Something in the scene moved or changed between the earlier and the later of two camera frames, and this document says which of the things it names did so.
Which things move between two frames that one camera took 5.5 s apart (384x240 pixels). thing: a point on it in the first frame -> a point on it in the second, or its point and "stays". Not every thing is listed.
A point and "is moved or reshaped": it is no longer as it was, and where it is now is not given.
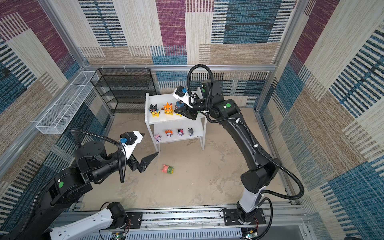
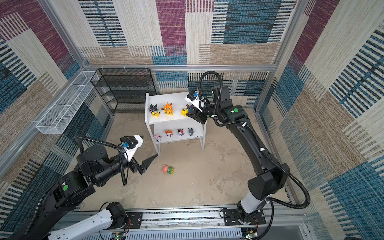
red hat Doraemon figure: (180, 132) stays
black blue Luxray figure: (154, 110) stays
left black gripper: (142, 165) stays
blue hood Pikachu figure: (178, 105) is moved or reshaped
